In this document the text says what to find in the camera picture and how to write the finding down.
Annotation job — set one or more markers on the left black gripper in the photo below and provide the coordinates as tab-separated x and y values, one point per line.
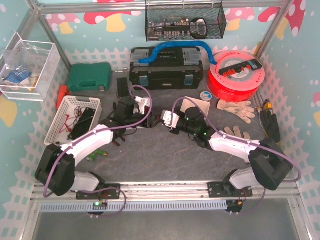
147	119

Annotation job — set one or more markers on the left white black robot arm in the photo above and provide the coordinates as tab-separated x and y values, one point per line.
57	167

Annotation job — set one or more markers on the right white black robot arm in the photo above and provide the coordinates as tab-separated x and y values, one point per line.
268	167

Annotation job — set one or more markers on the black aluminium extrusion piece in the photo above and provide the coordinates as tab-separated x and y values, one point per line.
122	87

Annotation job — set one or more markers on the white work glove lower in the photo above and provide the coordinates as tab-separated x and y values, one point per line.
235	131

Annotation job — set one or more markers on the white work glove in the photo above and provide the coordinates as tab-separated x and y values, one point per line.
241	109
235	131

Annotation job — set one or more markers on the black toolbox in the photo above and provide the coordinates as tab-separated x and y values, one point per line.
175	68

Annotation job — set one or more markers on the white work glove upper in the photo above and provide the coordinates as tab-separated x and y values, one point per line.
241	109

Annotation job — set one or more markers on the black device in basket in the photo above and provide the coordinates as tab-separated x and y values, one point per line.
82	125

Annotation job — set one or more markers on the white perforated basket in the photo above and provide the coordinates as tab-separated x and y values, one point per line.
67	115

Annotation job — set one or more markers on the red filament spool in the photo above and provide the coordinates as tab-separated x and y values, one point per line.
238	87

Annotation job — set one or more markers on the green plastic case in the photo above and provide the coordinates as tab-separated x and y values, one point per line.
89	77

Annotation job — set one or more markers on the black red connector strip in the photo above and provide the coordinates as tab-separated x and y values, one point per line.
252	64

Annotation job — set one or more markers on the clear acrylic box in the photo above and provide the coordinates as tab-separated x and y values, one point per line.
42	58

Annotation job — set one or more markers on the blue white gloves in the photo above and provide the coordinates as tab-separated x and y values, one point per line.
19	76

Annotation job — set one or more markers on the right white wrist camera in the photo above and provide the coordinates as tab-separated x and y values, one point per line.
169	119

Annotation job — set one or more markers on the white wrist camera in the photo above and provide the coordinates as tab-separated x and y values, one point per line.
169	119
143	105

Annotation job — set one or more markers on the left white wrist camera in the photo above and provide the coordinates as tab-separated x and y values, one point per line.
143	105

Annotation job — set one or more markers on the green screwdriver handle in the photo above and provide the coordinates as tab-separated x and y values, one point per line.
92	157

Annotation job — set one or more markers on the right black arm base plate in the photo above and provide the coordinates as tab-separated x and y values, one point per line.
219	189

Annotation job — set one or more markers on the orange tool handle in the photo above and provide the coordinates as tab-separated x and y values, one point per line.
63	91

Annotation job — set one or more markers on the grey slotted cable duct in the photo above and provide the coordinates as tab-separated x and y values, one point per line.
138	206

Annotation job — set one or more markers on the black mesh wire basket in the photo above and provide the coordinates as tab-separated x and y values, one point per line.
184	20

